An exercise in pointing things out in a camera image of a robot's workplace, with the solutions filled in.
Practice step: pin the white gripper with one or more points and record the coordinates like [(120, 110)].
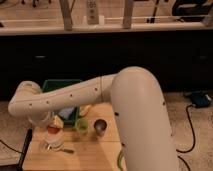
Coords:
[(41, 119)]

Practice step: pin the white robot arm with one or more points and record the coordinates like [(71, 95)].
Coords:
[(138, 105)]

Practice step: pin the white paper cup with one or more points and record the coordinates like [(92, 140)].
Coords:
[(54, 140)]

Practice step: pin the green plastic cup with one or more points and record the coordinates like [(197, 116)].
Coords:
[(81, 126)]

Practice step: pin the dark metal cup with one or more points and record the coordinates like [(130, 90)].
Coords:
[(100, 127)]

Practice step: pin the yellow lemon wedge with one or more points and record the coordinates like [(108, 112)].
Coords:
[(57, 122)]

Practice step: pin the blue cloth in bin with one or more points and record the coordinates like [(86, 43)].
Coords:
[(66, 113)]

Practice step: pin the metal spoon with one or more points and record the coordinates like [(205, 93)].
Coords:
[(69, 151)]

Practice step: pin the green plastic bin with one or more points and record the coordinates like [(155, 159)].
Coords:
[(54, 84)]

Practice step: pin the yellow banana piece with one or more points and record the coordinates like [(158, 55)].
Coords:
[(83, 110)]

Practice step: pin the black stand left edge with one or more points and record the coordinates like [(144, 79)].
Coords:
[(23, 152)]

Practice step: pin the green curved vegetable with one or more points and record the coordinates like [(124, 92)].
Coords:
[(119, 161)]

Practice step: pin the white remote control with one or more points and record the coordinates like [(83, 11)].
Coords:
[(92, 12)]

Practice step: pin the blue black floor device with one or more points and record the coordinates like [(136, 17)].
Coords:
[(200, 99)]

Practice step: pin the left wooden post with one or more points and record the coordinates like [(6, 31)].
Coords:
[(66, 14)]

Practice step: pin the wooden post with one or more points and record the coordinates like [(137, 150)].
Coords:
[(66, 14), (127, 17)]

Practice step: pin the right wooden post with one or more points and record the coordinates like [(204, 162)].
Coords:
[(127, 17)]

